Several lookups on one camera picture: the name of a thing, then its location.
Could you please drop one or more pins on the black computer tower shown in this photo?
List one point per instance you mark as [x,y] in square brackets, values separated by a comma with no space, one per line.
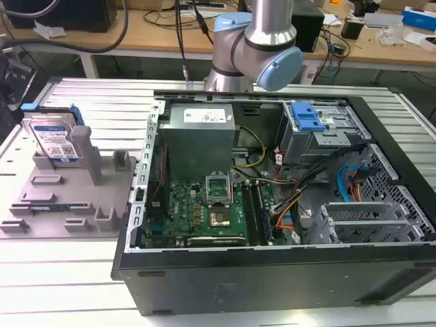
[64,15]

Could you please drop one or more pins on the metal drive cage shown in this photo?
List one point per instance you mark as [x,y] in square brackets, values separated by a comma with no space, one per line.
[316,136]

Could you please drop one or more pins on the small black cube device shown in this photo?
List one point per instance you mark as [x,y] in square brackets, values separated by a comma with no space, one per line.
[352,28]

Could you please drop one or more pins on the CPU socket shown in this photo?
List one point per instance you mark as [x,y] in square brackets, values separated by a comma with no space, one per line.
[220,219]

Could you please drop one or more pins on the blue white box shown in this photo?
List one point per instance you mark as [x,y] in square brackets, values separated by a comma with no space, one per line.
[419,16]

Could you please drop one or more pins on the grey power supply unit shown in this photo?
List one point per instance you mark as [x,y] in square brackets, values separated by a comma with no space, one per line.
[199,136]

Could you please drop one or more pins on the graphics card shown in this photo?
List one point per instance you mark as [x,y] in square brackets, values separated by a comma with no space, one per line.
[218,241]

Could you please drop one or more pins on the green motherboard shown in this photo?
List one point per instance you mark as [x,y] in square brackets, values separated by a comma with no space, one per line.
[204,211]

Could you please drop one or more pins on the grey perforated disk bay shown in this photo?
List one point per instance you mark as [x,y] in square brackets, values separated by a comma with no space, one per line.
[371,204]

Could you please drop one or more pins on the black open PC case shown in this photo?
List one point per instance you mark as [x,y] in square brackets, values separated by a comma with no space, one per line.
[259,272]

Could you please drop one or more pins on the hard disk in blue carrier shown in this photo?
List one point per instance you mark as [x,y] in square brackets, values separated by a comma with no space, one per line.
[54,136]

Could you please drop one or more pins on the black box on desk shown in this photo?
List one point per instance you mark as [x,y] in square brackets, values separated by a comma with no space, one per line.
[308,29]

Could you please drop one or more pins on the blue drive bay latch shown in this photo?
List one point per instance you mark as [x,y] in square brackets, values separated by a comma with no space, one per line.
[306,117]

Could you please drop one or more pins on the RAM stick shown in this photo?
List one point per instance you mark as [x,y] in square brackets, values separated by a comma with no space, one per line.
[264,211]

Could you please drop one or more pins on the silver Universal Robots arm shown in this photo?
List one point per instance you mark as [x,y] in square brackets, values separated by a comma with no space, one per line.
[245,47]

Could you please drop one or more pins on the grey parts rack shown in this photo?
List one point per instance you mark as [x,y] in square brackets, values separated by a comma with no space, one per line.
[68,201]

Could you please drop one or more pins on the wooden desk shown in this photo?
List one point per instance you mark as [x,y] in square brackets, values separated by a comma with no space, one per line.
[143,37]

